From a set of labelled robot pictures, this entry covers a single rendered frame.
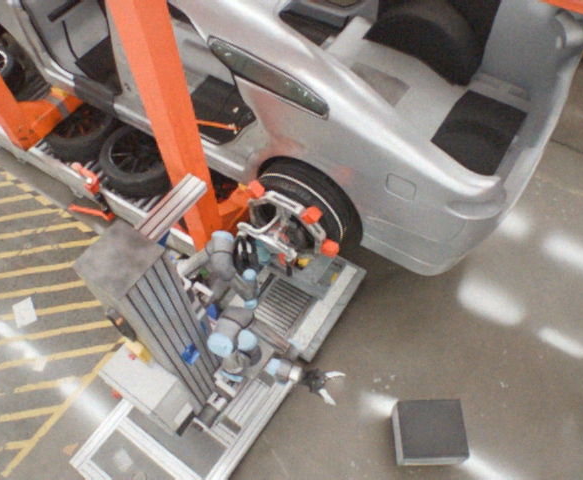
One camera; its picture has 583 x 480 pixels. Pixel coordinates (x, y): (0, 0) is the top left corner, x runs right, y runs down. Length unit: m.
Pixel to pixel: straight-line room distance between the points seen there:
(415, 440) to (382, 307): 1.08
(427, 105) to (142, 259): 2.61
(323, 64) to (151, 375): 1.74
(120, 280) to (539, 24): 3.18
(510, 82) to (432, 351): 2.08
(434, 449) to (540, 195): 2.47
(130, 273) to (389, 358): 2.39
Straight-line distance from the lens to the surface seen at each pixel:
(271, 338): 2.55
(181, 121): 2.64
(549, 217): 4.83
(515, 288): 4.36
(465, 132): 3.97
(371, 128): 2.67
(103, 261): 1.99
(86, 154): 4.74
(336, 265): 3.96
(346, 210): 3.25
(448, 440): 3.46
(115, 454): 3.67
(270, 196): 3.15
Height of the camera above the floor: 3.64
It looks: 58 degrees down
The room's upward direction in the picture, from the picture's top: 4 degrees counter-clockwise
